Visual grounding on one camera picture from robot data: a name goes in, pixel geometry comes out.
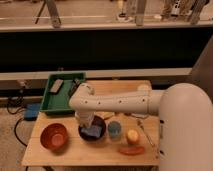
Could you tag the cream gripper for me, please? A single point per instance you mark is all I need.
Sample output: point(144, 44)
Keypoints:
point(84, 119)

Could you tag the blue sponge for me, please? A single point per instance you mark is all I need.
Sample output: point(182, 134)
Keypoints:
point(94, 131)

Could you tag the dark purple bowl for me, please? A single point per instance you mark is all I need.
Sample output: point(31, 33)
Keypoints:
point(98, 121)

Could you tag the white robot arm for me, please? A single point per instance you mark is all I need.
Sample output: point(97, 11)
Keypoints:
point(185, 120)

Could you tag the green plastic tray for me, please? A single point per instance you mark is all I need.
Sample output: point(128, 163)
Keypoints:
point(58, 103)

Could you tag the orange bowl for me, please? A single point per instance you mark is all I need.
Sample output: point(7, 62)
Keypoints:
point(54, 136)

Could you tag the blue cup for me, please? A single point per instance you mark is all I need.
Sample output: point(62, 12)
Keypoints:
point(114, 129)

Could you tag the grey rectangular block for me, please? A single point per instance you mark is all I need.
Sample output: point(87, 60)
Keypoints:
point(56, 86)

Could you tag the blue box on floor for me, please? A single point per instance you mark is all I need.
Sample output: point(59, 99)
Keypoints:
point(32, 111)

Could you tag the yellow apple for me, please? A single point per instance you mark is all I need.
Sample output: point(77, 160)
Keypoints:
point(132, 137)

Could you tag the grey blue cloth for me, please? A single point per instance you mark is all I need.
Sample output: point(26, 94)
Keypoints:
point(140, 116)

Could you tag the metal spoon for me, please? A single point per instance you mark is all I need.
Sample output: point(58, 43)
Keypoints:
point(140, 124)

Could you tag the white cup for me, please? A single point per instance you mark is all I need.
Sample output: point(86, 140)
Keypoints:
point(144, 87)

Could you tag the dark handled tool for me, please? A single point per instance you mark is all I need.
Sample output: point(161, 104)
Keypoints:
point(74, 86)

